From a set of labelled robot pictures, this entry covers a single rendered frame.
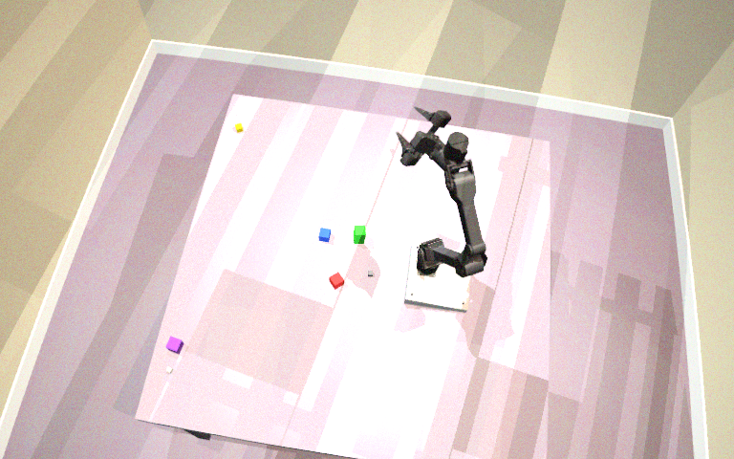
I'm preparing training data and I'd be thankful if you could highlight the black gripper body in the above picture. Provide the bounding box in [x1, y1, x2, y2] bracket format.
[399, 110, 451, 166]

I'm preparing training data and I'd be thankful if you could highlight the purple cube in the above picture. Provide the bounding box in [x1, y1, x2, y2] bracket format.
[166, 336, 184, 355]

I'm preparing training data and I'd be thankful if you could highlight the red block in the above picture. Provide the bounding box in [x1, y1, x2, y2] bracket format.
[329, 273, 344, 289]

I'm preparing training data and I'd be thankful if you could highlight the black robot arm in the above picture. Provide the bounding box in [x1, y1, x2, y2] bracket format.
[410, 131, 487, 278]

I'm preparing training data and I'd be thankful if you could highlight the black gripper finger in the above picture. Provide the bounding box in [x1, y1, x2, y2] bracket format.
[396, 132, 412, 156]
[415, 106, 436, 121]

